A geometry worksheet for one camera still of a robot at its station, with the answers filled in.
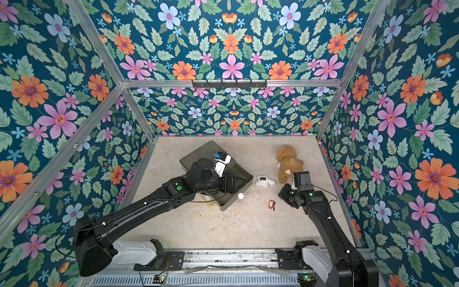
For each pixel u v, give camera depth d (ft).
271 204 2.97
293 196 2.24
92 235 1.39
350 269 1.27
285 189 2.41
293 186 2.21
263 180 3.14
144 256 1.94
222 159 2.09
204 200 1.88
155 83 3.07
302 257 2.06
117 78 2.91
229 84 3.06
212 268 2.37
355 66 2.78
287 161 3.03
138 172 3.54
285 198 2.37
